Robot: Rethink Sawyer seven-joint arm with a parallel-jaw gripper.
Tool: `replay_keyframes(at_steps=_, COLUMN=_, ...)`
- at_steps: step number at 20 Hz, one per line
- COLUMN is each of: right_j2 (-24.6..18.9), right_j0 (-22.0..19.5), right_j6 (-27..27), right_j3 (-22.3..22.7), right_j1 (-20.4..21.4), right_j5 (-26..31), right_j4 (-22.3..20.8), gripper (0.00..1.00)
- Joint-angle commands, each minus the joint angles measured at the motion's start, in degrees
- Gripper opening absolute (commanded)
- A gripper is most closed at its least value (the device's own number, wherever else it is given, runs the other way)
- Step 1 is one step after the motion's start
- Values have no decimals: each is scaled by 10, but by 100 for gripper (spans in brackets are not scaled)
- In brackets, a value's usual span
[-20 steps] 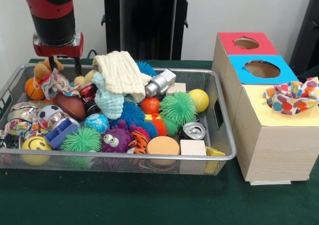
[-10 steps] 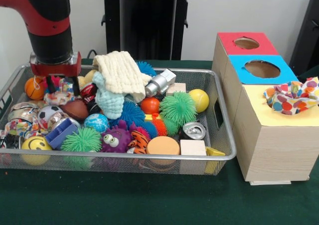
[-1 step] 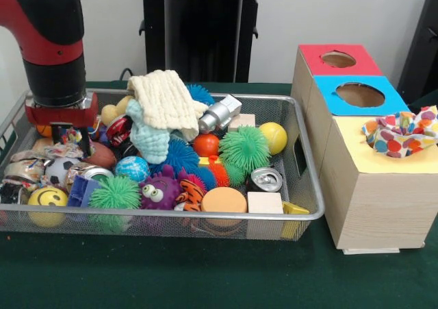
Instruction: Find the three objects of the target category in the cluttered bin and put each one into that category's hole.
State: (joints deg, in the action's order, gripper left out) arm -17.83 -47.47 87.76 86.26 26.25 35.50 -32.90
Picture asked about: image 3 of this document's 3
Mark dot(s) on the purple spiky ball with eyes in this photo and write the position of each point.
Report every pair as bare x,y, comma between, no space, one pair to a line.
159,194

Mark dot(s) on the yellow smiley ball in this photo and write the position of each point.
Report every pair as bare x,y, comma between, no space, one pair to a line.
48,205

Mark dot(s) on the mint green knitted cloth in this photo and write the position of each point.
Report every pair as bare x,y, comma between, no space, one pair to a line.
147,141

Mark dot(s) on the plain yellow ball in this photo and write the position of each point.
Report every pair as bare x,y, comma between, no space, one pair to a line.
272,138

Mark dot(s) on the wooden box with three holes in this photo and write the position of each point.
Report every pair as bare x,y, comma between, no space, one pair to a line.
376,199

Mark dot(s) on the colourful floral print cloth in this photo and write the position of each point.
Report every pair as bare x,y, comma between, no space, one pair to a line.
68,144

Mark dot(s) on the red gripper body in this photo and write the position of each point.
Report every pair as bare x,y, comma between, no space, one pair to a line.
61,117

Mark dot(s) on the cream knitted cloth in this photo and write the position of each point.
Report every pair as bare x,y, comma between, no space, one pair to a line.
164,100

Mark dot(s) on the small orange basketball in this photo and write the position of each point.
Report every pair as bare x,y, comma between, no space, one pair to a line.
43,129

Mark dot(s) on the black chair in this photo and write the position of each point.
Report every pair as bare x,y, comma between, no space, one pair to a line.
424,48

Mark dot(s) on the clear mesh bin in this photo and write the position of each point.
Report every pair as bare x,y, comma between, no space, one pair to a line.
171,224

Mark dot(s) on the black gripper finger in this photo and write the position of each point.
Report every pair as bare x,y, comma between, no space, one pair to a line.
86,141
56,133

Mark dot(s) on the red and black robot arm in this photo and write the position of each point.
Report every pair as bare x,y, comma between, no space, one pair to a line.
48,35

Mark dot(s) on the polka dot cloth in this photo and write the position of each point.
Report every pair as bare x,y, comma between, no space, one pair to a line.
404,136

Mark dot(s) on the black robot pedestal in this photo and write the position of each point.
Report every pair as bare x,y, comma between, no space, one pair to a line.
198,35

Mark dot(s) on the green spiky ball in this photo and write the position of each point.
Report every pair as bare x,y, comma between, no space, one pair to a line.
245,148
114,194

